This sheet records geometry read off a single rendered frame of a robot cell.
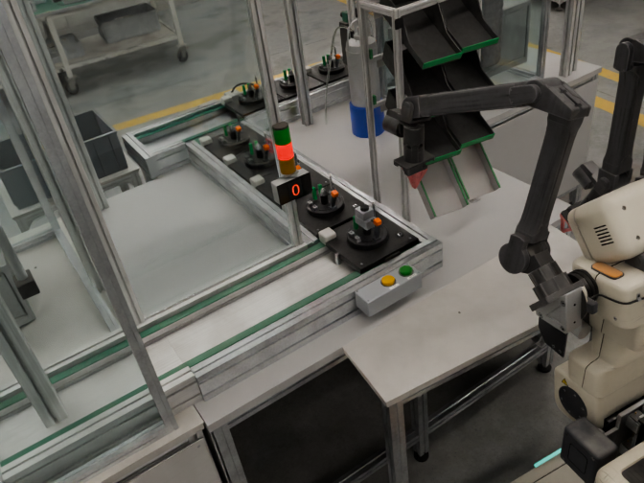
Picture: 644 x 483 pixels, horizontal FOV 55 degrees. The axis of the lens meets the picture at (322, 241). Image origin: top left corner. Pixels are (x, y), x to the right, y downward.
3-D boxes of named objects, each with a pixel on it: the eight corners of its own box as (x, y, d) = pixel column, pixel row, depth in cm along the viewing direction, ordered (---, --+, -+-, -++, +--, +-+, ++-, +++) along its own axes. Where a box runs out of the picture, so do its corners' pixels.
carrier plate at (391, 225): (419, 242, 206) (419, 238, 205) (360, 274, 197) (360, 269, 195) (375, 213, 223) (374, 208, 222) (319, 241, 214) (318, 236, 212)
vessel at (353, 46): (387, 100, 284) (381, 16, 262) (362, 110, 278) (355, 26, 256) (369, 92, 294) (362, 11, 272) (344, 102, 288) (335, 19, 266)
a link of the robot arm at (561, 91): (577, 96, 125) (604, 90, 131) (521, 77, 134) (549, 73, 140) (520, 280, 147) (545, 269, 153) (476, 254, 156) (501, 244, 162)
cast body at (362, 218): (377, 225, 204) (376, 207, 200) (366, 230, 202) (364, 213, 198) (361, 215, 210) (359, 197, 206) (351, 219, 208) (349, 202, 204)
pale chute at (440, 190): (463, 207, 213) (469, 204, 208) (430, 219, 209) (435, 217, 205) (431, 133, 216) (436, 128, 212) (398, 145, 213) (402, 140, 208)
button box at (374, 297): (422, 287, 196) (422, 271, 192) (369, 317, 188) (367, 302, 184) (407, 276, 201) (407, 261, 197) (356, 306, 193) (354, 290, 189)
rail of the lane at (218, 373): (443, 265, 209) (443, 240, 202) (205, 402, 175) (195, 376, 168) (431, 259, 213) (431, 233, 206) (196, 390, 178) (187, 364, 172)
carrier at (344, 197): (372, 212, 224) (369, 182, 217) (316, 239, 215) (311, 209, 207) (333, 186, 241) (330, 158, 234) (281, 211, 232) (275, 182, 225)
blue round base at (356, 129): (391, 129, 292) (390, 100, 284) (365, 142, 286) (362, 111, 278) (371, 120, 304) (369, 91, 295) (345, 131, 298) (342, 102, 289)
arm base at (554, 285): (549, 303, 140) (589, 283, 144) (530, 271, 142) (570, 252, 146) (530, 312, 148) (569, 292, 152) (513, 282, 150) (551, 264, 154)
